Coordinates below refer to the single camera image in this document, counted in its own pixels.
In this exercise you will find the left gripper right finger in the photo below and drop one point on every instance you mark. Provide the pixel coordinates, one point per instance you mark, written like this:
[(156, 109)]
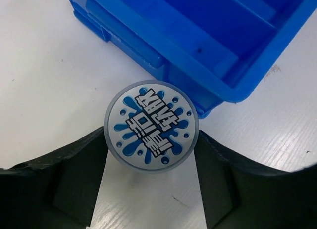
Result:
[(239, 193)]

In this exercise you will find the blue plastic divided bin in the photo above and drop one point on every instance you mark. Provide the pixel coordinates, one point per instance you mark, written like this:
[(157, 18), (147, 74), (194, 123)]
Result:
[(213, 50)]

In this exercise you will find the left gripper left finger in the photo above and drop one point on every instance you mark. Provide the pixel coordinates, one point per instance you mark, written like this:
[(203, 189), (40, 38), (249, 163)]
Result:
[(58, 190)]

